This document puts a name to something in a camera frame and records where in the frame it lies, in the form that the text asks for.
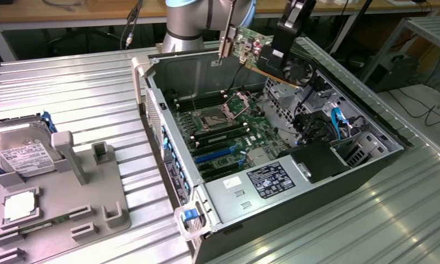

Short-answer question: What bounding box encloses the black floor cable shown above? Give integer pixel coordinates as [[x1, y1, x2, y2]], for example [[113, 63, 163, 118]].
[[387, 89, 440, 126]]

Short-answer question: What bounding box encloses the metal disk bay cage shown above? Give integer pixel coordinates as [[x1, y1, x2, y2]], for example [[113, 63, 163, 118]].
[[261, 75, 339, 144]]

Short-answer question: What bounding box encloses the grey power supply with label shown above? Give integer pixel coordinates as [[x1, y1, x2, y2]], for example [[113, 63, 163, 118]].
[[204, 156, 312, 225]]

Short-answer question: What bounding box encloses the grey plastic case handle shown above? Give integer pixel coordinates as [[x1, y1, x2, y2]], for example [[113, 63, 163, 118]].
[[173, 200, 208, 243]]

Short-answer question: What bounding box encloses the green RAM stick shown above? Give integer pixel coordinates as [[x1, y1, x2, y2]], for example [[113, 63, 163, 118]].
[[20, 214, 72, 234]]

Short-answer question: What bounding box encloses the black camera cable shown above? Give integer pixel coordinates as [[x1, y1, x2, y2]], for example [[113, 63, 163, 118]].
[[121, 0, 144, 50]]

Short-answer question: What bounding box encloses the silver hard disk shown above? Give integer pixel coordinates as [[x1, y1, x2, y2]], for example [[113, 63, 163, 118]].
[[0, 122, 57, 178]]

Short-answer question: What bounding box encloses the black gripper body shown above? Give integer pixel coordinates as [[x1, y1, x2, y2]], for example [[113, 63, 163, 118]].
[[283, 0, 317, 21]]

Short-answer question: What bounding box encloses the green graphics card with fan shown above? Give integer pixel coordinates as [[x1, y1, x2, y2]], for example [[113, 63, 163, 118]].
[[217, 0, 320, 90]]

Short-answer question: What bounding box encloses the blue disk caddy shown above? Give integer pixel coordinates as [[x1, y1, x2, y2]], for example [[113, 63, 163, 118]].
[[0, 111, 58, 138]]

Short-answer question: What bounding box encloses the silver CPU chip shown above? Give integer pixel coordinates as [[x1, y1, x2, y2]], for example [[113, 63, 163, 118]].
[[2, 192, 37, 219]]

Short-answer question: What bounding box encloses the thin black looped wire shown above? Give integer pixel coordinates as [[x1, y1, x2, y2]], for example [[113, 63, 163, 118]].
[[231, 63, 256, 90]]

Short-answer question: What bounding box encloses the thin metal locking lever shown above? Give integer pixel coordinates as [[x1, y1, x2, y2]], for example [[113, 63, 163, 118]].
[[189, 90, 200, 114]]

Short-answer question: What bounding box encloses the black RAM stick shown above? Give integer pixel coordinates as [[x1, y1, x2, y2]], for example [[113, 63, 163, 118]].
[[196, 128, 248, 146]]

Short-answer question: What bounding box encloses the green motherboard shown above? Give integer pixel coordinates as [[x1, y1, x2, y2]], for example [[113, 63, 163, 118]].
[[168, 89, 291, 182]]

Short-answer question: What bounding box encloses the blue expansion slot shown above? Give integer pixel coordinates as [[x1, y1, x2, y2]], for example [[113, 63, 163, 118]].
[[193, 147, 236, 163]]

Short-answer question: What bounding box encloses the metal slat shelf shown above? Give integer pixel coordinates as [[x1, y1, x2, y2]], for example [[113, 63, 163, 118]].
[[363, 16, 440, 83]]

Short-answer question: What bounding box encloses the blue data wire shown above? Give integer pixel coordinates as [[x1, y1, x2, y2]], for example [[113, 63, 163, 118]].
[[329, 107, 348, 142]]

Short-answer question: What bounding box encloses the metal socket cover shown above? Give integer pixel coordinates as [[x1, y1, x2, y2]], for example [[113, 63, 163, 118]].
[[221, 92, 252, 119]]

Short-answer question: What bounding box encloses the black box device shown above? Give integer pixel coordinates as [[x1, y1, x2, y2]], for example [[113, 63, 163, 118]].
[[373, 53, 419, 93]]

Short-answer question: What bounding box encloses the silver chipset heatsink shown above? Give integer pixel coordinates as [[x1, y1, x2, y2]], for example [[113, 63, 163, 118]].
[[247, 150, 276, 166]]

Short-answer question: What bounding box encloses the open grey PC case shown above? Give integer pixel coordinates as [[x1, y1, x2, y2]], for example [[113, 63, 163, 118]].
[[130, 32, 415, 264]]

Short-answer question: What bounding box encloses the CPU socket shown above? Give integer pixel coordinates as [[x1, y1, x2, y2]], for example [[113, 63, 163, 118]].
[[197, 107, 231, 130]]

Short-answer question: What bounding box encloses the black power wire bundle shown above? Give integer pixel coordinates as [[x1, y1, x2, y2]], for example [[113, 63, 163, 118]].
[[292, 111, 335, 144]]

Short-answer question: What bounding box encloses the wooden desk with white frame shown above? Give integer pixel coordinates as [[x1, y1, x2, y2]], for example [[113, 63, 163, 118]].
[[0, 0, 440, 63]]

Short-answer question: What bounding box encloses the grey plastic parts rack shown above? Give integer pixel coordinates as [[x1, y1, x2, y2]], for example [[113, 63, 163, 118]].
[[0, 130, 133, 264]]

